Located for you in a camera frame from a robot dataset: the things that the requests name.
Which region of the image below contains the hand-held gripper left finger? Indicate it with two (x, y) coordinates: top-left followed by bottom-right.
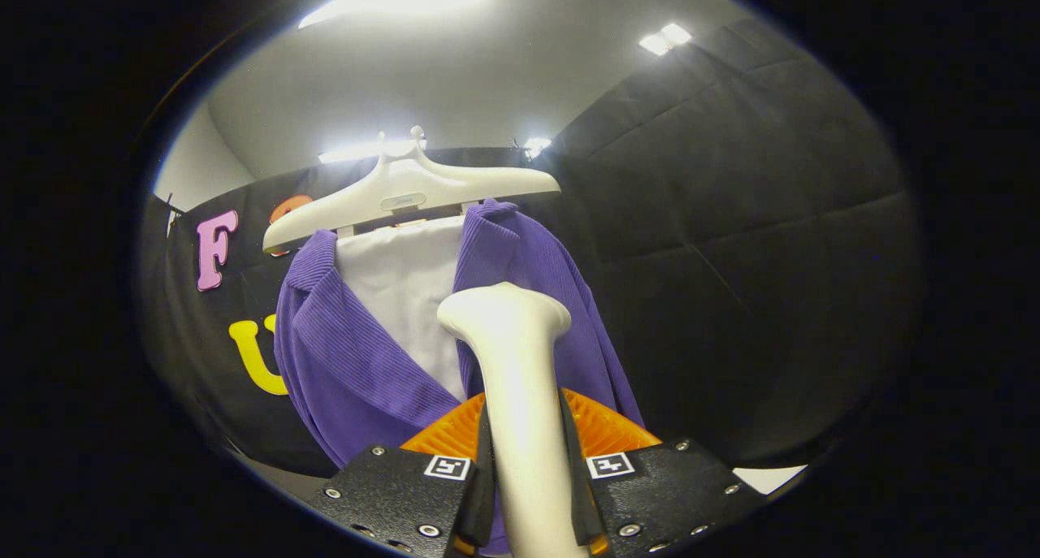
(302, 390), (496, 558)

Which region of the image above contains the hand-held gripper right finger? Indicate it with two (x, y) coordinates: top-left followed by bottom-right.
(557, 386), (766, 557)

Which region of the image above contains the white garment steamer head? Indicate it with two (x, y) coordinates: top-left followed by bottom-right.
(437, 282), (590, 558)

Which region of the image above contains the purple corduroy jacket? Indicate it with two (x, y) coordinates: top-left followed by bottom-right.
(274, 199), (645, 555)

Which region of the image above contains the white plastic clothes hanger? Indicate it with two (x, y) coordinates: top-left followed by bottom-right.
(262, 126), (561, 254)

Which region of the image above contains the white flat panel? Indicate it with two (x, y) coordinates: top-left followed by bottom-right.
(734, 465), (808, 495)

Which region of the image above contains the white cloth panel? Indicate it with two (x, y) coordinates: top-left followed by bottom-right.
(336, 215), (468, 402)

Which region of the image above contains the black backdrop cloth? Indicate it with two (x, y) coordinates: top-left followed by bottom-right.
(138, 18), (923, 478)

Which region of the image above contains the double ceiling light panel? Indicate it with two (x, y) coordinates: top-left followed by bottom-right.
(638, 23), (693, 57)

